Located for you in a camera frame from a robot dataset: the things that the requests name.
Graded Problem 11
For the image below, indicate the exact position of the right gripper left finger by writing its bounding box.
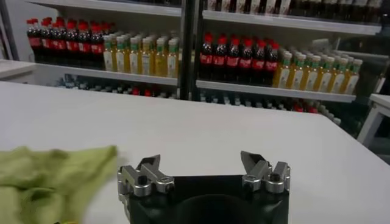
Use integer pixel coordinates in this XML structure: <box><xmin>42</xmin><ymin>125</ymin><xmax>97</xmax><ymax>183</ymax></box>
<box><xmin>117</xmin><ymin>154</ymin><xmax>176</xmax><ymax>203</ymax></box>

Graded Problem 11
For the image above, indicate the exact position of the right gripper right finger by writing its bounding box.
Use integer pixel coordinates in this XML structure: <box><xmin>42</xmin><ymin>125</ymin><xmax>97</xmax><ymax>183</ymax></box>
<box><xmin>239</xmin><ymin>150</ymin><xmax>291</xmax><ymax>195</ymax></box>

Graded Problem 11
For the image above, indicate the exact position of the light green T-shirt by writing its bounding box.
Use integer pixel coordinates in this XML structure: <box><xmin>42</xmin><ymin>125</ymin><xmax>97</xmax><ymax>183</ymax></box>
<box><xmin>0</xmin><ymin>145</ymin><xmax>118</xmax><ymax>224</ymax></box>

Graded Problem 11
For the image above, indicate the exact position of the white metal shelf board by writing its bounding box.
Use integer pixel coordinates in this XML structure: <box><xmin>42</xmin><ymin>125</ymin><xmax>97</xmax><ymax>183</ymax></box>
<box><xmin>27</xmin><ymin>0</ymin><xmax>183</xmax><ymax>18</ymax></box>
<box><xmin>33</xmin><ymin>62</ymin><xmax>179</xmax><ymax>86</ymax></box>
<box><xmin>202</xmin><ymin>10</ymin><xmax>382</xmax><ymax>36</ymax></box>
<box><xmin>196</xmin><ymin>79</ymin><xmax>356</xmax><ymax>103</ymax></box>

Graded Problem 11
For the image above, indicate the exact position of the yellow tea bottle white cap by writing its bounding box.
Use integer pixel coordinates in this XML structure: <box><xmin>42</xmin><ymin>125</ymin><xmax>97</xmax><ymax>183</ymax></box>
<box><xmin>102</xmin><ymin>35</ymin><xmax>114</xmax><ymax>72</ymax></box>
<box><xmin>129</xmin><ymin>37</ymin><xmax>140</xmax><ymax>75</ymax></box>
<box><xmin>303</xmin><ymin>55</ymin><xmax>321</xmax><ymax>91</ymax></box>
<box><xmin>166</xmin><ymin>38</ymin><xmax>180</xmax><ymax>79</ymax></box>
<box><xmin>316</xmin><ymin>56</ymin><xmax>335</xmax><ymax>93</ymax></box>
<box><xmin>289</xmin><ymin>54</ymin><xmax>307</xmax><ymax>91</ymax></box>
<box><xmin>115</xmin><ymin>36</ymin><xmax>126</xmax><ymax>73</ymax></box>
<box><xmin>141</xmin><ymin>37</ymin><xmax>153</xmax><ymax>76</ymax></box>
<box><xmin>154</xmin><ymin>38</ymin><xmax>167</xmax><ymax>77</ymax></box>
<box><xmin>344</xmin><ymin>59</ymin><xmax>363</xmax><ymax>95</ymax></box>
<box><xmin>330</xmin><ymin>57</ymin><xmax>349</xmax><ymax>94</ymax></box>
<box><xmin>272</xmin><ymin>52</ymin><xmax>293</xmax><ymax>89</ymax></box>

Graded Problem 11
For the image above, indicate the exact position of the cola bottle red cap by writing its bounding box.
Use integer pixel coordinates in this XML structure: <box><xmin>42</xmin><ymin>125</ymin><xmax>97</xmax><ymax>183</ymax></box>
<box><xmin>39</xmin><ymin>18</ymin><xmax>52</xmax><ymax>63</ymax></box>
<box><xmin>77</xmin><ymin>21</ymin><xmax>91</xmax><ymax>68</ymax></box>
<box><xmin>26</xmin><ymin>18</ymin><xmax>42</xmax><ymax>63</ymax></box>
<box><xmin>264</xmin><ymin>41</ymin><xmax>280</xmax><ymax>86</ymax></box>
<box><xmin>225</xmin><ymin>36</ymin><xmax>241</xmax><ymax>83</ymax></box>
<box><xmin>50</xmin><ymin>18</ymin><xmax>66</xmax><ymax>65</ymax></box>
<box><xmin>65</xmin><ymin>20</ymin><xmax>79</xmax><ymax>66</ymax></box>
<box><xmin>213</xmin><ymin>35</ymin><xmax>228</xmax><ymax>82</ymax></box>
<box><xmin>199</xmin><ymin>32</ymin><xmax>214</xmax><ymax>82</ymax></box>
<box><xmin>252</xmin><ymin>39</ymin><xmax>266</xmax><ymax>85</ymax></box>
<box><xmin>90</xmin><ymin>23</ymin><xmax>105</xmax><ymax>69</ymax></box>
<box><xmin>239</xmin><ymin>38</ymin><xmax>254</xmax><ymax>85</ymax></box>

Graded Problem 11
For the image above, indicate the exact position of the white beverage display cabinet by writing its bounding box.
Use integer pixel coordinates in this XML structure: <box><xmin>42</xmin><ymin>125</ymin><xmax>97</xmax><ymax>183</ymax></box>
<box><xmin>190</xmin><ymin>0</ymin><xmax>390</xmax><ymax>128</ymax></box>
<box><xmin>18</xmin><ymin>0</ymin><xmax>190</xmax><ymax>100</ymax></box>

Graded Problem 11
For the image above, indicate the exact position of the white side table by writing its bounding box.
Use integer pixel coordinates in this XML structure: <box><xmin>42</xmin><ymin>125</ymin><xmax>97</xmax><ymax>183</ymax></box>
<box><xmin>356</xmin><ymin>93</ymin><xmax>390</xmax><ymax>153</ymax></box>

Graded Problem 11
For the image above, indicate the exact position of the black vertical cabinet post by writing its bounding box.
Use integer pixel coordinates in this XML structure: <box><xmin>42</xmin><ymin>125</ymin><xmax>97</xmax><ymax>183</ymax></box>
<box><xmin>178</xmin><ymin>0</ymin><xmax>205</xmax><ymax>101</ymax></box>

